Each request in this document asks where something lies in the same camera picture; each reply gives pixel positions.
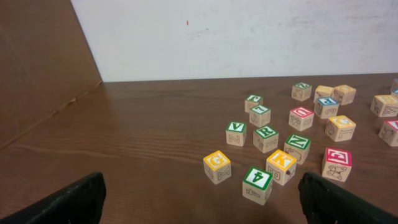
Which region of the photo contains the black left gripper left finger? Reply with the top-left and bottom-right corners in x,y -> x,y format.
1,172 -> 106,224

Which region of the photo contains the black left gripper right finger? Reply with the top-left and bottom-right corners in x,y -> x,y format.
298,172 -> 397,224

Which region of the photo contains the yellow C block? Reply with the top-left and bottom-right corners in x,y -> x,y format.
325,115 -> 356,142

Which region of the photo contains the red E block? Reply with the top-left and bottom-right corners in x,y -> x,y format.
322,147 -> 352,182

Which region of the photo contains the yellow K block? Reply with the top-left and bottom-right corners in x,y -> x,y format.
266,149 -> 297,185

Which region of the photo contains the green N block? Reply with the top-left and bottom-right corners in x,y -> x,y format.
284,134 -> 311,165

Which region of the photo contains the green 4 block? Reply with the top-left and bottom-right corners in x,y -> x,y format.
242,166 -> 273,205

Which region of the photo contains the green R block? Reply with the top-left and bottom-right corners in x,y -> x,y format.
253,126 -> 279,154

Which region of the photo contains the red U block left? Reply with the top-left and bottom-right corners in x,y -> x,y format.
289,106 -> 314,131

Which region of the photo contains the blue P block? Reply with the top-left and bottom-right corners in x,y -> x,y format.
314,97 -> 340,119

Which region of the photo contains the red A block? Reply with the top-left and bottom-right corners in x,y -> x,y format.
378,119 -> 398,147

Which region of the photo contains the green 7 block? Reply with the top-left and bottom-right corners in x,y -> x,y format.
249,105 -> 271,127

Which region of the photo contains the yellow block upper right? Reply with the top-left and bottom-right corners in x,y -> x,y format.
331,85 -> 356,105

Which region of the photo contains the yellow block upper left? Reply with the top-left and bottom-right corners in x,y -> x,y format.
313,85 -> 334,103

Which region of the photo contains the yellow G block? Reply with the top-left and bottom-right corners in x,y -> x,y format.
203,151 -> 232,185

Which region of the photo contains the green V block left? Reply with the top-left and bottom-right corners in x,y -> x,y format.
226,121 -> 247,146

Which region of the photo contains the green Z block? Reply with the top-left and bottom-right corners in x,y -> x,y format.
291,82 -> 312,101

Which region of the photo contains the yellow S block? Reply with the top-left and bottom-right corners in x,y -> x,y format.
370,95 -> 398,117

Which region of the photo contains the green J block left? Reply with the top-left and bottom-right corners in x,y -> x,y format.
244,95 -> 263,113

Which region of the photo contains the blue D block top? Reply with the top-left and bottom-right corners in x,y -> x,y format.
390,78 -> 398,92

